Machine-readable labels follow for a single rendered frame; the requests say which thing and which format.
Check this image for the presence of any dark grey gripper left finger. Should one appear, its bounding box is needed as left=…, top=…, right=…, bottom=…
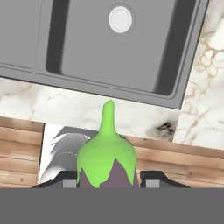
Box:
left=31, top=170, right=79, bottom=189

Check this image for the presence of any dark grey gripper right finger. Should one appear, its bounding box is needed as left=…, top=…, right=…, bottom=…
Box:
left=139, top=170, right=191, bottom=189

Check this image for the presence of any purple eggplant with green cap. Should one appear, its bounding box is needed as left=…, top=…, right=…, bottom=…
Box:
left=76, top=99, right=138, bottom=189

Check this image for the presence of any grey steel sink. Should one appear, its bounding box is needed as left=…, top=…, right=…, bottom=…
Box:
left=0, top=0, right=210, bottom=111

